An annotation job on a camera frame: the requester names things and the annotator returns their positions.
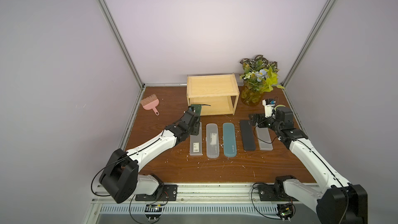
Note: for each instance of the teal pencil case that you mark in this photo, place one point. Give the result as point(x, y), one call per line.
point(229, 140)

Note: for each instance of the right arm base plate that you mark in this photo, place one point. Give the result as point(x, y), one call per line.
point(269, 192)

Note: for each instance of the amber vase with plants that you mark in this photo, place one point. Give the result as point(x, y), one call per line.
point(260, 76)

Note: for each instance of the rounded translucent pencil case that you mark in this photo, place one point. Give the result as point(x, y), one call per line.
point(212, 141)

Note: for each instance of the left connector board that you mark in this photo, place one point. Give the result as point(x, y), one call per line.
point(153, 212)

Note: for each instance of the translucent labelled pencil case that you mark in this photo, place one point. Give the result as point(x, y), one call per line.
point(196, 143)

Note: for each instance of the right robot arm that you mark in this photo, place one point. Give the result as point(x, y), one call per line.
point(336, 201)

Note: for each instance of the connector board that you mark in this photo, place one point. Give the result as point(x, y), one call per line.
point(285, 211)
point(153, 212)

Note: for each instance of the pink hand brush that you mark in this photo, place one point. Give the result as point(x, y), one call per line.
point(150, 103)

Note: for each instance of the aluminium front rail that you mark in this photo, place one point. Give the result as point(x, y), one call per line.
point(210, 193)

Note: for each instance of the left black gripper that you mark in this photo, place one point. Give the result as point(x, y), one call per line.
point(196, 126)

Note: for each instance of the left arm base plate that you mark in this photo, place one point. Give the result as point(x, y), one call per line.
point(167, 192)

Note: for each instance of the right connector board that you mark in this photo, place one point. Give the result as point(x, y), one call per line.
point(285, 211)

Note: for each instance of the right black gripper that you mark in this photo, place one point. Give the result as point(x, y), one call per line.
point(258, 119)

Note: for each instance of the dark green pencil case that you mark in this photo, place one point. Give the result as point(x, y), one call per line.
point(197, 109)

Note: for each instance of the wooden two-tier shelf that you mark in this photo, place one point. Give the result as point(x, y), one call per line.
point(217, 94)

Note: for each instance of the tall translucent white pencil case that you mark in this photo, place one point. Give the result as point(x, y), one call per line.
point(264, 139)

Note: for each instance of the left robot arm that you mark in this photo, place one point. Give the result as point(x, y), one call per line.
point(121, 176)

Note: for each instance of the black pencil case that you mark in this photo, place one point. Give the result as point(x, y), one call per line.
point(247, 135)

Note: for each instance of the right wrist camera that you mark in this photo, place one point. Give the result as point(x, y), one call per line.
point(269, 105)

